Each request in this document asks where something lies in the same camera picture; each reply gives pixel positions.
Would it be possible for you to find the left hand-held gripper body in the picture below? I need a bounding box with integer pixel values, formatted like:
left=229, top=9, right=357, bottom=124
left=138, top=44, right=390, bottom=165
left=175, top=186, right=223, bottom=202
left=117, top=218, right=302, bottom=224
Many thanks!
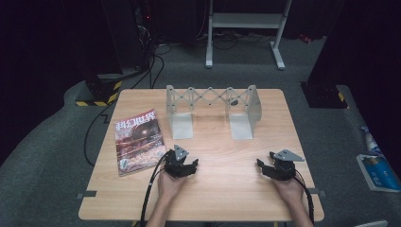
left=163, top=144, right=191, bottom=179

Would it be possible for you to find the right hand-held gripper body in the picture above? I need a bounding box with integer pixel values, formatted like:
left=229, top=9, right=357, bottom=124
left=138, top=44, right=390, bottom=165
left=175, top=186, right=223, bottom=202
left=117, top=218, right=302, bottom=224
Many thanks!
left=267, top=148, right=305, bottom=182

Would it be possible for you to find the red science fiction magazine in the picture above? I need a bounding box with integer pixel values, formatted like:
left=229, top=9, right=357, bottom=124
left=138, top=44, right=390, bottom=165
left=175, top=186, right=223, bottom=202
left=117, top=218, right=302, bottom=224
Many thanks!
left=113, top=108, right=168, bottom=177

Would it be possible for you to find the person's right hand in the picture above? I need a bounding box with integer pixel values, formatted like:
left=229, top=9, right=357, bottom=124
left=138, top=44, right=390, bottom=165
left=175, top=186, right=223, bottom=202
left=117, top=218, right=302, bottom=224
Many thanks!
left=272, top=177, right=305, bottom=206

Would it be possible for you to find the person's left hand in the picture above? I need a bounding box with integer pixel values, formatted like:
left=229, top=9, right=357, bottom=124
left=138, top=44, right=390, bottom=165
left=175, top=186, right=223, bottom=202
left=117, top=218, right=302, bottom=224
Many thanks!
left=157, top=169, right=187, bottom=201

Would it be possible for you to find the grey expandable metal book rack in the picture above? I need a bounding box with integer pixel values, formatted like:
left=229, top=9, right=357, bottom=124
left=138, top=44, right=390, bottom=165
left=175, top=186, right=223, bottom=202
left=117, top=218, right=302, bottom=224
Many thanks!
left=166, top=84, right=263, bottom=141

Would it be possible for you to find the grey tape strip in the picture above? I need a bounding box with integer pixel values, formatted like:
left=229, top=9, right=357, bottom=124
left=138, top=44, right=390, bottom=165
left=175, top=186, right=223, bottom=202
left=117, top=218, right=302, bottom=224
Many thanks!
left=306, top=187, right=327, bottom=199
left=76, top=190, right=98, bottom=201

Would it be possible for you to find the black box with yellow mark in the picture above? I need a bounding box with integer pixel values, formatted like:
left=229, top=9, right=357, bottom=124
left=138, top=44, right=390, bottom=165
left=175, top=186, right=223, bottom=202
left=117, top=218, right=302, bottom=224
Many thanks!
left=300, top=81, right=350, bottom=110

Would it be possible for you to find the blue and white packet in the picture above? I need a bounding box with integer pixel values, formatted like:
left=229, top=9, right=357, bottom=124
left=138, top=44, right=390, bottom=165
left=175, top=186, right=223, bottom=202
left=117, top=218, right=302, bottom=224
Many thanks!
left=359, top=125, right=384, bottom=157
left=356, top=153, right=401, bottom=194

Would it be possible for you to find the black base with yellow stripes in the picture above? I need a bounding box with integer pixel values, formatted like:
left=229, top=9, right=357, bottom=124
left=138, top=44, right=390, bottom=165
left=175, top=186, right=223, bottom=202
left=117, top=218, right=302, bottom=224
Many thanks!
left=75, top=73, right=124, bottom=108

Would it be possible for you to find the white flat object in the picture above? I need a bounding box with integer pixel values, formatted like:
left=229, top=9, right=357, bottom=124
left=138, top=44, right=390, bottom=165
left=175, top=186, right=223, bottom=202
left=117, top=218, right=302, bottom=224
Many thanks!
left=354, top=219, right=390, bottom=227

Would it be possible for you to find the white metal stand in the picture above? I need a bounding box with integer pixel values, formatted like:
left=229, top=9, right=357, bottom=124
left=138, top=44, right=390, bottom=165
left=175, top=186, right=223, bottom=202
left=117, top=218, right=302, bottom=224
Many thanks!
left=204, top=0, right=294, bottom=71

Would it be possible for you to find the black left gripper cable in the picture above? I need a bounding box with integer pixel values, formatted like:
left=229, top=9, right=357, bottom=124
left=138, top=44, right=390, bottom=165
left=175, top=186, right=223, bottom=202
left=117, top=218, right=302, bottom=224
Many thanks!
left=139, top=151, right=169, bottom=227

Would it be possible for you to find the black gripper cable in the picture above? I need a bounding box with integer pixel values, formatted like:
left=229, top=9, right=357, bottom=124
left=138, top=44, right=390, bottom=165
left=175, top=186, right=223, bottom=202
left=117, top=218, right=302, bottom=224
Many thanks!
left=139, top=151, right=169, bottom=227
left=294, top=176, right=317, bottom=226

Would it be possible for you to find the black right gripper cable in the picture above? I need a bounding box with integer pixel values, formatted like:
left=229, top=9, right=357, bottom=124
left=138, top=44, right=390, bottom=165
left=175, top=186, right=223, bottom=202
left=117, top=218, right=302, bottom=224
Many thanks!
left=294, top=176, right=317, bottom=226

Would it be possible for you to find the black floor cable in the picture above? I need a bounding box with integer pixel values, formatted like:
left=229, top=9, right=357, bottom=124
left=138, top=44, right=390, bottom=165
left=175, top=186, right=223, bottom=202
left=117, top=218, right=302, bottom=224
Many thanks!
left=82, top=100, right=118, bottom=167

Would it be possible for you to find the bundle of black floor cables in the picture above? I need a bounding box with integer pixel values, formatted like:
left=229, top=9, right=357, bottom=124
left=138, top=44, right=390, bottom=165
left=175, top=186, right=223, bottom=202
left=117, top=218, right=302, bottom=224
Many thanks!
left=196, top=28, right=276, bottom=51

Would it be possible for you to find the black equipment rack with wires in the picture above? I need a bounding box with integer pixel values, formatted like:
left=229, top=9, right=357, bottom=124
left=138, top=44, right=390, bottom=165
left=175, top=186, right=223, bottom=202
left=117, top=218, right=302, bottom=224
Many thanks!
left=131, top=0, right=166, bottom=90

